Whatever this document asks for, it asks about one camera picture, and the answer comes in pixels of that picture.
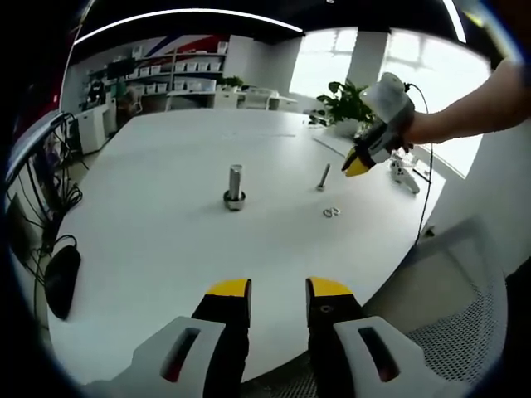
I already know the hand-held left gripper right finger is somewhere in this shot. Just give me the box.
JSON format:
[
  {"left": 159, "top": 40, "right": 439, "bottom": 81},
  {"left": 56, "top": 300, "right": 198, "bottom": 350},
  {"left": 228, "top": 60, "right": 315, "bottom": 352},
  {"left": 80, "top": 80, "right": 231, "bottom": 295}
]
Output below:
[{"left": 304, "top": 276, "right": 426, "bottom": 398}]

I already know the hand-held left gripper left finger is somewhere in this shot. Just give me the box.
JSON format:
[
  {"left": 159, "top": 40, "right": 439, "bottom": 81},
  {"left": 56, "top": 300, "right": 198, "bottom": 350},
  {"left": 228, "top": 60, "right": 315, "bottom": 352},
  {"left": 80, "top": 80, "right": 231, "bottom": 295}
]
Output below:
[{"left": 130, "top": 277, "right": 253, "bottom": 398}]

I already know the small threaded steel stud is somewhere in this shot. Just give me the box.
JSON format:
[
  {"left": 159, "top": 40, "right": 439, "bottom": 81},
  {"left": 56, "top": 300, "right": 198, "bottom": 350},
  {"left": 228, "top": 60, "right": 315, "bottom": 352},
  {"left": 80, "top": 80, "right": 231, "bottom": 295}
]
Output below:
[{"left": 315, "top": 163, "right": 332, "bottom": 192}]

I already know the large threaded steel stud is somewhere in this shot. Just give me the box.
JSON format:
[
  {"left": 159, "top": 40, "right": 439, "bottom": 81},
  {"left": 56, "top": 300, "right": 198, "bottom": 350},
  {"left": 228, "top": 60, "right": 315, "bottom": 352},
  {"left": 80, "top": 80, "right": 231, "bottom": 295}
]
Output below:
[{"left": 222, "top": 163, "right": 248, "bottom": 213}]

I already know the white game controller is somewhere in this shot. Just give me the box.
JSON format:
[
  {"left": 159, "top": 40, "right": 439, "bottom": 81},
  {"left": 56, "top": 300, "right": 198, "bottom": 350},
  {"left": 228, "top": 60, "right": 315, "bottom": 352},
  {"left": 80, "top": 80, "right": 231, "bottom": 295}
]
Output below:
[{"left": 388, "top": 158, "right": 421, "bottom": 196}]

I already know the large green potted plant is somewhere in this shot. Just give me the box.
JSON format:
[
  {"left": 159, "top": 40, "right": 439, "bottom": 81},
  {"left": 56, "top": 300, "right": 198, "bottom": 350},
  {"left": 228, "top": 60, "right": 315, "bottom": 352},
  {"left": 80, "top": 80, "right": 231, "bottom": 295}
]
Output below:
[{"left": 316, "top": 80, "right": 375, "bottom": 128}]

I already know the grey mesh office chair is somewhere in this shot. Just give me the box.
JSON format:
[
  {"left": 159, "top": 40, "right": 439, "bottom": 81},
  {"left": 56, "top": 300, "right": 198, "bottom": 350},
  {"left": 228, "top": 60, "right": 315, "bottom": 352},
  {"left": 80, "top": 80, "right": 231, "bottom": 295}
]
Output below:
[{"left": 360, "top": 217, "right": 510, "bottom": 398}]

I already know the small green potted plant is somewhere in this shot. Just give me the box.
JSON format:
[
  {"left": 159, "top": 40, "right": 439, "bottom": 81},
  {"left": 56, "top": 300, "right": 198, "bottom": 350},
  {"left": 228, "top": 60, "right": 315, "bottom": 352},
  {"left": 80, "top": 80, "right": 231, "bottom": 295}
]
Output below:
[{"left": 222, "top": 75, "right": 246, "bottom": 93}]

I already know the black computer mouse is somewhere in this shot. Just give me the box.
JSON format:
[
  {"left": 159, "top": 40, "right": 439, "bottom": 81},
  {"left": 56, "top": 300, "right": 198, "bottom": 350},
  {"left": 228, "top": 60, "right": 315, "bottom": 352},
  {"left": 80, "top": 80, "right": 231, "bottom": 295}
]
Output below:
[{"left": 43, "top": 244, "right": 83, "bottom": 321}]

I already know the shelf with white bins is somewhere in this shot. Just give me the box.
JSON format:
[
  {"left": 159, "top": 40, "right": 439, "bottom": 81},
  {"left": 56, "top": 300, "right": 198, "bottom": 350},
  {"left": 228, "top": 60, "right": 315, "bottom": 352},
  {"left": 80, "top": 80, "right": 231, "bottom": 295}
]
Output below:
[{"left": 85, "top": 44, "right": 230, "bottom": 103}]

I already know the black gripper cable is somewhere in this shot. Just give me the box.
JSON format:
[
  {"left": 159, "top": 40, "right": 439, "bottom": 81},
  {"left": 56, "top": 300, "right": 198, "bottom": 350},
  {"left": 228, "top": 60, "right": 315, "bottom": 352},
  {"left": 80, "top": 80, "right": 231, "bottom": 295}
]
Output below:
[{"left": 405, "top": 81, "right": 436, "bottom": 246}]

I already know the bundle of black cables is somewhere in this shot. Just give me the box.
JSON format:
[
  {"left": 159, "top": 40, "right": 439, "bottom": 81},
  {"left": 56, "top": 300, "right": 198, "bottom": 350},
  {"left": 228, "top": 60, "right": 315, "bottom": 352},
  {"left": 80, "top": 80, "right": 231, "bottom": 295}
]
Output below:
[{"left": 7, "top": 110, "right": 85, "bottom": 291}]

